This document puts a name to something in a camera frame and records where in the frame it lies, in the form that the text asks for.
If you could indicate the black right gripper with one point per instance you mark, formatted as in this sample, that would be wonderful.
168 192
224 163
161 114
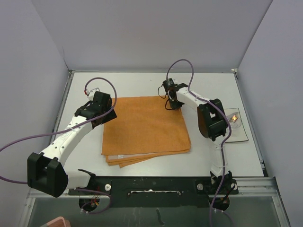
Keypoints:
175 106

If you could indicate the pink plastic bin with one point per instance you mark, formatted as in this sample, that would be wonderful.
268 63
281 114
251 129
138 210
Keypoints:
58 222

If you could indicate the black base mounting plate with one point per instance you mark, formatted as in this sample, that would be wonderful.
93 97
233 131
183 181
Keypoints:
157 192

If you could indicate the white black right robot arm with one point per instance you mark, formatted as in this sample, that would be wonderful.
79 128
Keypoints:
212 121

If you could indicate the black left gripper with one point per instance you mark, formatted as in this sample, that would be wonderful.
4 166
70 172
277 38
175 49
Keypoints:
109 117

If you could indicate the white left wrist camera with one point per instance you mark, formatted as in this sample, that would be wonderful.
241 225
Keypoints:
90 94

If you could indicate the clear drinking glass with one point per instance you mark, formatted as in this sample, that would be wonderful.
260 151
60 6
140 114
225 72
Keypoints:
235 125

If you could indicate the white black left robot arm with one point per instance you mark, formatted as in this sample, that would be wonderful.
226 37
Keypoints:
45 170

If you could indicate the orange cloth napkin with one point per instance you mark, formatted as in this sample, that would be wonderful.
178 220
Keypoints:
142 130

